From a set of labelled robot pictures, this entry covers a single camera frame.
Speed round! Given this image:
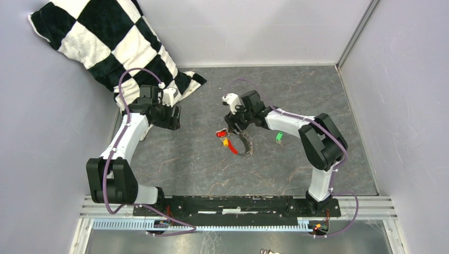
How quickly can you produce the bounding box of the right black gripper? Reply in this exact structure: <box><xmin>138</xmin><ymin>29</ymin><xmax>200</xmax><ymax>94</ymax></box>
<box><xmin>224</xmin><ymin>101</ymin><xmax>254</xmax><ymax>135</ymax></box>

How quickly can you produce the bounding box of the green key tag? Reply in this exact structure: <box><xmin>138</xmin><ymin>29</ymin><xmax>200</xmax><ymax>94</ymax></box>
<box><xmin>275</xmin><ymin>131</ymin><xmax>283</xmax><ymax>142</ymax></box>

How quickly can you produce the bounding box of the silver key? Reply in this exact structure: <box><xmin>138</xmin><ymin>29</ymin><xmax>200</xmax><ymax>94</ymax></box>
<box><xmin>276</xmin><ymin>140</ymin><xmax>285</xmax><ymax>149</ymax></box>

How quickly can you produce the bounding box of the red key tag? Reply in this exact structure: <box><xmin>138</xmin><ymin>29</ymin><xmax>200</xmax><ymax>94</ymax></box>
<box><xmin>215</xmin><ymin>130</ymin><xmax>227</xmax><ymax>138</ymax></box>

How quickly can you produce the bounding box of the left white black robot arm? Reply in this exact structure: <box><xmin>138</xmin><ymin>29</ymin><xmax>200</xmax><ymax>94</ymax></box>
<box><xmin>86</xmin><ymin>85</ymin><xmax>181</xmax><ymax>216</ymax></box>

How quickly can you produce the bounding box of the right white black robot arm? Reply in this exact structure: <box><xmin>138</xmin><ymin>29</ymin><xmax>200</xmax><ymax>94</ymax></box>
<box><xmin>222</xmin><ymin>90</ymin><xmax>348</xmax><ymax>216</ymax></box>

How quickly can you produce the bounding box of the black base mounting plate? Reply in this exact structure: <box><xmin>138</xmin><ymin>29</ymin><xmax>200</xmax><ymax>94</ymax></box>
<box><xmin>153</xmin><ymin>196</ymin><xmax>342</xmax><ymax>226</ymax></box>

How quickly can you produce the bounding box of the black white checkered pillow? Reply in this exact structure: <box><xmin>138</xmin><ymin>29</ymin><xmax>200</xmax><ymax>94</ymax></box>
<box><xmin>28</xmin><ymin>0</ymin><xmax>206</xmax><ymax>111</ymax></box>

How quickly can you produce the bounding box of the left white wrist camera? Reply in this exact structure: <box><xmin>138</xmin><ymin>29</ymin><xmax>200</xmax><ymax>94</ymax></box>
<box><xmin>161</xmin><ymin>87</ymin><xmax>178</xmax><ymax>107</ymax></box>

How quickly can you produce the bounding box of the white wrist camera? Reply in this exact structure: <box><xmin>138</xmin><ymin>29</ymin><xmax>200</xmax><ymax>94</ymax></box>
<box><xmin>222</xmin><ymin>93</ymin><xmax>242</xmax><ymax>115</ymax></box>
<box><xmin>161</xmin><ymin>87</ymin><xmax>178</xmax><ymax>107</ymax></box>

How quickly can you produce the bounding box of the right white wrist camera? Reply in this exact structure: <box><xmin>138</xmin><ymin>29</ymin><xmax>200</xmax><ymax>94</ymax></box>
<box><xmin>222</xmin><ymin>93</ymin><xmax>242</xmax><ymax>115</ymax></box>

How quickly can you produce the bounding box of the slotted white cable duct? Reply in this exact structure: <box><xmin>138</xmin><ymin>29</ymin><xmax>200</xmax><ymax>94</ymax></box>
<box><xmin>92</xmin><ymin>219</ymin><xmax>312</xmax><ymax>232</ymax></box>

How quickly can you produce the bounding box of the corner aluminium post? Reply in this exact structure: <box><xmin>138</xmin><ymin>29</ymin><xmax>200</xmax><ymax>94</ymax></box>
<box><xmin>335</xmin><ymin>0</ymin><xmax>381</xmax><ymax>71</ymax></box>

